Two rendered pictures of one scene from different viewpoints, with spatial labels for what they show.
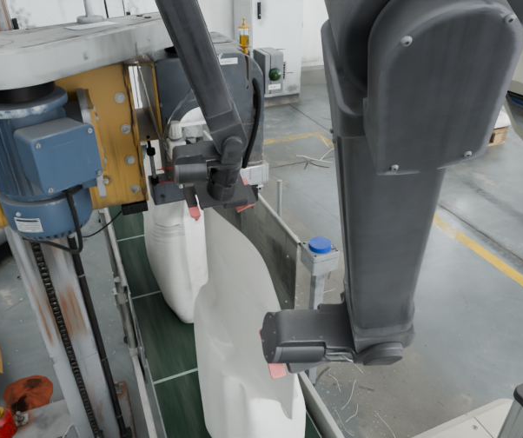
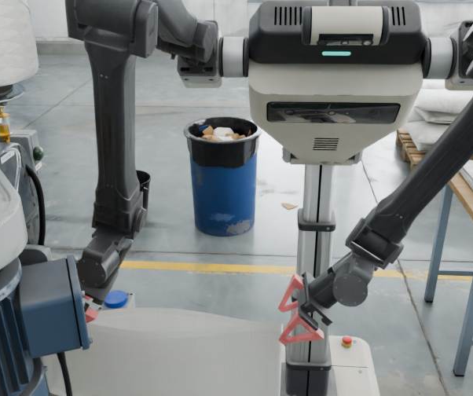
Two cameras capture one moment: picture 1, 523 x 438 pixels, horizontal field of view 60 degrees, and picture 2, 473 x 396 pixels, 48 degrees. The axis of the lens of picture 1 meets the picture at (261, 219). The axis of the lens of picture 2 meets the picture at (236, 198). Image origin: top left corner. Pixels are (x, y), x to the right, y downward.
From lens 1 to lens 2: 0.76 m
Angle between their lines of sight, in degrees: 55
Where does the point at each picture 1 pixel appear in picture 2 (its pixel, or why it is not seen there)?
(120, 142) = not seen: outside the picture
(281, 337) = (368, 277)
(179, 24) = (127, 120)
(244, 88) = (23, 177)
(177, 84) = not seen: outside the picture
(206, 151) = (112, 237)
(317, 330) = (368, 264)
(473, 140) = not seen: outside the picture
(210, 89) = (130, 172)
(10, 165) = (12, 355)
